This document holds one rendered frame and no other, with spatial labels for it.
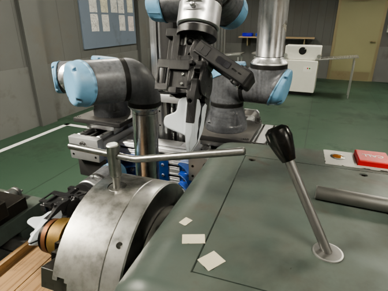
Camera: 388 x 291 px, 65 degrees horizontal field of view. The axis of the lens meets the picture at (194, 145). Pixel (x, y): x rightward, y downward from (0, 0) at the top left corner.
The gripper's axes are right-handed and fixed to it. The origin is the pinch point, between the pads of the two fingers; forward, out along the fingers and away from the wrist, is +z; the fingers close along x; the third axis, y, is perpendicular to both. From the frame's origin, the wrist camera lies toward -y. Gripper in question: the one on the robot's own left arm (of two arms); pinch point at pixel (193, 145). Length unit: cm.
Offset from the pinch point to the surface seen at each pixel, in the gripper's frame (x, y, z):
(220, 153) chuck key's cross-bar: 6.5, -6.3, 0.6
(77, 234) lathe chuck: 8.0, 15.4, 16.8
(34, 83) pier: -305, 353, -60
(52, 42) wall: -335, 359, -131
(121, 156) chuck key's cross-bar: 3.9, 11.5, 3.5
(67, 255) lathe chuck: 9.1, 15.8, 20.1
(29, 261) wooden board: -20, 51, 39
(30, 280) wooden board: -15, 45, 41
